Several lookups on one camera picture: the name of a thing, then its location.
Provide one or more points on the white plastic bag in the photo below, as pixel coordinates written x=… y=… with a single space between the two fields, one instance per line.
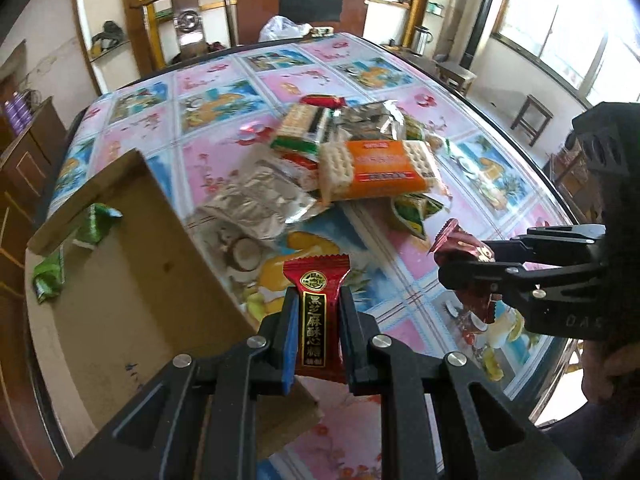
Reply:
x=282 y=27

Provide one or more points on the shallow cardboard box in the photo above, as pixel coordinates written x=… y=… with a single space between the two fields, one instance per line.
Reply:
x=150 y=285

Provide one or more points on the red snack packet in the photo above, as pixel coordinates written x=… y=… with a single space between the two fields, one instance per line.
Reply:
x=322 y=101

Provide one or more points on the plain silver foil packet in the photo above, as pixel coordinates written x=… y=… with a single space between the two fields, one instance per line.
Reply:
x=250 y=205

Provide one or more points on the green black striped cracker packet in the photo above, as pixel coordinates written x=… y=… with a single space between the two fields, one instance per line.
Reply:
x=305 y=122

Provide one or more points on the person's right hand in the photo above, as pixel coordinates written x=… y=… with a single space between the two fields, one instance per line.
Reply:
x=610 y=375

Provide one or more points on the green pea snack packet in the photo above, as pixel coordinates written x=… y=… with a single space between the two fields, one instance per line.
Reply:
x=412 y=210

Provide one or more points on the silver foil packet dark print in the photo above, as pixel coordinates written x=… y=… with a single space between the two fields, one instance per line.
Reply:
x=370 y=120

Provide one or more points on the dark bundle on shelf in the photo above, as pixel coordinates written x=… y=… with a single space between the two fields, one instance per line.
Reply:
x=107 y=37

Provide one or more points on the small green snack packet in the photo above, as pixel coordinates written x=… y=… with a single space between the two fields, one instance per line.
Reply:
x=47 y=275
x=95 y=222

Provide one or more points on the red candy packet black label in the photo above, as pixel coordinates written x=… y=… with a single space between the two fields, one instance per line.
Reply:
x=448 y=247
x=315 y=310

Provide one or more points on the brown wooden sideboard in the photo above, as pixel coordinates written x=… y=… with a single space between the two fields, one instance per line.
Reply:
x=25 y=160

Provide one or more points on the yellow label cracker packet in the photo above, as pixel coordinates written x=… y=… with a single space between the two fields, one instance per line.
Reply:
x=297 y=160

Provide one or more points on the green packet with yellow label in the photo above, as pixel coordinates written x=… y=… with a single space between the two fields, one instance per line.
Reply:
x=415 y=129

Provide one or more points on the purple spray can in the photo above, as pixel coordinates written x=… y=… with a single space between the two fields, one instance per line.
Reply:
x=12 y=117
x=25 y=107

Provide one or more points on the white glass shelf unit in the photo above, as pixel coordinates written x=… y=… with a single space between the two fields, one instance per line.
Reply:
x=87 y=0

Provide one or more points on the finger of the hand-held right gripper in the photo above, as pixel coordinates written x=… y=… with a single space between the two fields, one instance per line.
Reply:
x=480 y=277
x=560 y=242

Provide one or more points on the small box on table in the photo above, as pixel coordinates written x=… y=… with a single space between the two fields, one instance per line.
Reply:
x=321 y=31

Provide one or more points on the tall black cylinder appliance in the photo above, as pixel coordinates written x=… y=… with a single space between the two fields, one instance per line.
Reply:
x=477 y=20

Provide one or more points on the bright window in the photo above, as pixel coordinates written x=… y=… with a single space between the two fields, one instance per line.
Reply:
x=560 y=20

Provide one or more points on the carved wooden chair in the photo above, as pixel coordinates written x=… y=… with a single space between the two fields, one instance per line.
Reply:
x=190 y=25

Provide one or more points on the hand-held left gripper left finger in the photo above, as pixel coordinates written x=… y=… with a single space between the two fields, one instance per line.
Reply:
x=287 y=345

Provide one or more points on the orange label cracker packet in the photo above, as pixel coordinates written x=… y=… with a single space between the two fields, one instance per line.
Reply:
x=385 y=170

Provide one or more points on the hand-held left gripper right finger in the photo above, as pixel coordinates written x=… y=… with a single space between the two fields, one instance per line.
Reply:
x=350 y=355

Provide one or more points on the steel electric kettle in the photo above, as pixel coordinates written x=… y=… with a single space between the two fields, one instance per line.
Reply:
x=421 y=40

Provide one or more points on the low wooden side table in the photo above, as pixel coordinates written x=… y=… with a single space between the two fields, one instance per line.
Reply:
x=457 y=75

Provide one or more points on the dark wooden stool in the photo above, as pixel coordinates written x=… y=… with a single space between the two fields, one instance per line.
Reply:
x=532 y=115

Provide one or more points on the wooden television cabinet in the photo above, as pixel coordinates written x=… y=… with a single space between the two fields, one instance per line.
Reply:
x=260 y=10

